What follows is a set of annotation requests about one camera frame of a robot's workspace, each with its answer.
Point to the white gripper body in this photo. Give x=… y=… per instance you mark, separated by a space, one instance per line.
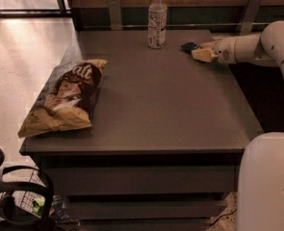
x=225 y=51

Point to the dark blue rxbar wrapper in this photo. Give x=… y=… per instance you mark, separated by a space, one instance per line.
x=189 y=47

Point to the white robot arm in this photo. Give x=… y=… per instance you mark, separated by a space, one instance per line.
x=264 y=49

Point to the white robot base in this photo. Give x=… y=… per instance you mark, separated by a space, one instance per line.
x=261 y=185

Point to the brown yellow chip bag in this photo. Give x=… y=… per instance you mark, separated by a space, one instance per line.
x=67 y=100

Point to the clear plastic water bottle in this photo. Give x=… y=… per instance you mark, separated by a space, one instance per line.
x=157 y=21

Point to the right metal bracket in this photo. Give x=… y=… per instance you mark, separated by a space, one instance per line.
x=251 y=10

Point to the metal bracket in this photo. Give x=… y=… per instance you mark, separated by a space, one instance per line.
x=251 y=10
x=115 y=14

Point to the left metal bracket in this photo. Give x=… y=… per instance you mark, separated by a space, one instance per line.
x=115 y=14

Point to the metal rail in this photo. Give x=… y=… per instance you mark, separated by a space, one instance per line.
x=228 y=27

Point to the wire mesh basket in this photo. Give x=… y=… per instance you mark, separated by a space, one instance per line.
x=30 y=196

